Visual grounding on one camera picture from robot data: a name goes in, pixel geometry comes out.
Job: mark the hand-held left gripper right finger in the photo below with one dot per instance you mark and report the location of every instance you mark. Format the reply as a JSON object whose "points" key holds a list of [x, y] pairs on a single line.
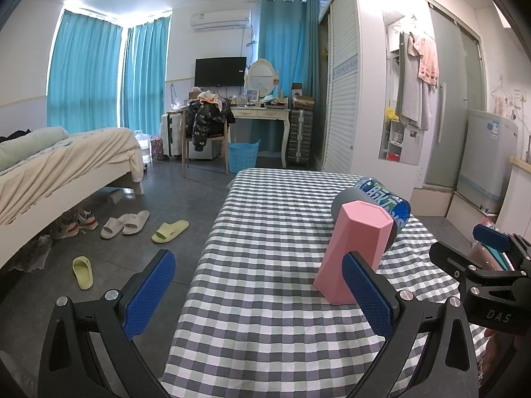
{"points": [[367, 294]]}

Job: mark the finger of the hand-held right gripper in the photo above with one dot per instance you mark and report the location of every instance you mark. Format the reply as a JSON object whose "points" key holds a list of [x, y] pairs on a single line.
{"points": [[491, 237], [452, 257]]}

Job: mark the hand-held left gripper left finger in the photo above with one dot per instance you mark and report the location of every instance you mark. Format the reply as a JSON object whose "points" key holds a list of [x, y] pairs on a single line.
{"points": [[150, 292]]}

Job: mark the pink hexagonal cup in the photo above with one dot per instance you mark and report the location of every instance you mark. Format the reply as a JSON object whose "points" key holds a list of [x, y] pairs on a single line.
{"points": [[352, 253]]}

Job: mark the person's right hand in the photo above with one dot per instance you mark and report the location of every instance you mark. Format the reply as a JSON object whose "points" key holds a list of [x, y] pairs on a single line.
{"points": [[495, 356]]}

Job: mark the white counter cabinet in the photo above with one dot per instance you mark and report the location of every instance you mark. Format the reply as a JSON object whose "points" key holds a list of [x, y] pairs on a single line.
{"points": [[516, 199]]}

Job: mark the green slipper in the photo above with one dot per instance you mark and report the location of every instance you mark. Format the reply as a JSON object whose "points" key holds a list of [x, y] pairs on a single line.
{"points": [[82, 272], [170, 232]]}

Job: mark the white slipper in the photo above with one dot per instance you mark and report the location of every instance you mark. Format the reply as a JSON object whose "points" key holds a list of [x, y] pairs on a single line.
{"points": [[137, 220], [114, 228]]}

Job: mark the white washing machine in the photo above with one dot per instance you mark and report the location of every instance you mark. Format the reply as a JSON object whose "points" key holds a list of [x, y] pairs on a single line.
{"points": [[487, 157]]}

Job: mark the white sneaker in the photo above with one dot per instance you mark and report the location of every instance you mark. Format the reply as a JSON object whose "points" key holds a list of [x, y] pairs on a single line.
{"points": [[64, 229], [87, 219]]}

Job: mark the small white box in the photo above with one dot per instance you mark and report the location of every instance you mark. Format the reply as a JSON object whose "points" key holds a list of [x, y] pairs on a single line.
{"points": [[114, 196]]}

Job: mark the grey checked tablecloth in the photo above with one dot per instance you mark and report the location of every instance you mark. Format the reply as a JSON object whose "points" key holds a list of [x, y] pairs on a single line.
{"points": [[265, 257]]}

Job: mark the clear plastic bag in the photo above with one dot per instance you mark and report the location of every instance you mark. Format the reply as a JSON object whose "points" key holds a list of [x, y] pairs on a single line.
{"points": [[31, 255]]}

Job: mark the frosted glass sliding door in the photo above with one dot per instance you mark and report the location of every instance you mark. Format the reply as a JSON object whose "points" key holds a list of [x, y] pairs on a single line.
{"points": [[450, 103]]}

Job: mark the pink gift bag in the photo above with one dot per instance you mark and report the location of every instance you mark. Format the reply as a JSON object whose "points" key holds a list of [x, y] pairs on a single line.
{"points": [[157, 149]]}

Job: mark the clear water jug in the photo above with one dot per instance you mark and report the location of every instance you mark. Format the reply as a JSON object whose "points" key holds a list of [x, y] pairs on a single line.
{"points": [[142, 147]]}

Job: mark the bed with beige sheet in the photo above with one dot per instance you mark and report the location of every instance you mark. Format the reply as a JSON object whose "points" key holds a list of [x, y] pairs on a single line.
{"points": [[62, 174]]}

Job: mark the white suitcase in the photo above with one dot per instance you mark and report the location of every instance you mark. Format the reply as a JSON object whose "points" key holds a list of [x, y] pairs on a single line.
{"points": [[172, 137]]}

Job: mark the wooden chair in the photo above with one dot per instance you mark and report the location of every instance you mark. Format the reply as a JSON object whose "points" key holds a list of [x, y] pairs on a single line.
{"points": [[207, 141]]}

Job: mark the blue laundry basket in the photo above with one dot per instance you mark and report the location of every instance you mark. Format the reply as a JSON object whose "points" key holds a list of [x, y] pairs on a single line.
{"points": [[244, 157]]}

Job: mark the clear plastic drawer cabinet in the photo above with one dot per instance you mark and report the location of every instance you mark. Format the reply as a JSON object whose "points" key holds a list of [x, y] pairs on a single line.
{"points": [[300, 137]]}

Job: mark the grey hanging towel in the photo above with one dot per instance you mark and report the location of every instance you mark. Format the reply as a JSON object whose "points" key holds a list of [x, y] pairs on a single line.
{"points": [[408, 87]]}

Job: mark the dark patterned jacket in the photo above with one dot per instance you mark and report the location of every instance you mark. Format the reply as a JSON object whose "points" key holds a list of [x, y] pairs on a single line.
{"points": [[203, 122]]}

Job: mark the pink hanging towel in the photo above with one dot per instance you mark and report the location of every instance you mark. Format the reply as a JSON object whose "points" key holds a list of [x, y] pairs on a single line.
{"points": [[428, 62]]}

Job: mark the pale green bolster pillow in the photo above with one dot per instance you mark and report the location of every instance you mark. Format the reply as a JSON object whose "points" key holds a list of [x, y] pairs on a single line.
{"points": [[29, 145]]}

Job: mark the white louvred wardrobe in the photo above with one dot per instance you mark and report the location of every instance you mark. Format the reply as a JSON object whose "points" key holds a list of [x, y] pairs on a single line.
{"points": [[352, 91]]}

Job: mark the cardboard box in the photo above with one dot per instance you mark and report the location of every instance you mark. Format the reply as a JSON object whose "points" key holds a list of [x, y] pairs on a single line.
{"points": [[303, 101]]}

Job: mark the dark cloth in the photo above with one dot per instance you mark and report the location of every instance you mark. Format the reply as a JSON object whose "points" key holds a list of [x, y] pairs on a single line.
{"points": [[14, 136]]}

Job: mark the white dressing table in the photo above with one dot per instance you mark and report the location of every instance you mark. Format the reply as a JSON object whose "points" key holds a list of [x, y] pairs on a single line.
{"points": [[261, 114]]}

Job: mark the narrow turquoise curtain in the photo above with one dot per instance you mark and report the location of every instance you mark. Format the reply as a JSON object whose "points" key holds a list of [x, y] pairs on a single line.
{"points": [[145, 70]]}

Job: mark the wide turquoise curtain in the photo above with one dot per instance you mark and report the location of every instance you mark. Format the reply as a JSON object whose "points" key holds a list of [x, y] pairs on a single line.
{"points": [[83, 74]]}

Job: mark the black television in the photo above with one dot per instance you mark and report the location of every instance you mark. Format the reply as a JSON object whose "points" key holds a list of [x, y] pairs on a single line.
{"points": [[220, 71]]}

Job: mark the white oval mirror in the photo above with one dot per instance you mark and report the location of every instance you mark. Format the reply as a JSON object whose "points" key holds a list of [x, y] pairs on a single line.
{"points": [[262, 76]]}

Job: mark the tall turquoise curtain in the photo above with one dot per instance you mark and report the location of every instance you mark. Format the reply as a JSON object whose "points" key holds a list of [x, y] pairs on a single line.
{"points": [[286, 41]]}

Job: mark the white air conditioner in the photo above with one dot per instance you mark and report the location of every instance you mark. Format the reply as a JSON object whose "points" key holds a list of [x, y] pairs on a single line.
{"points": [[220, 18]]}

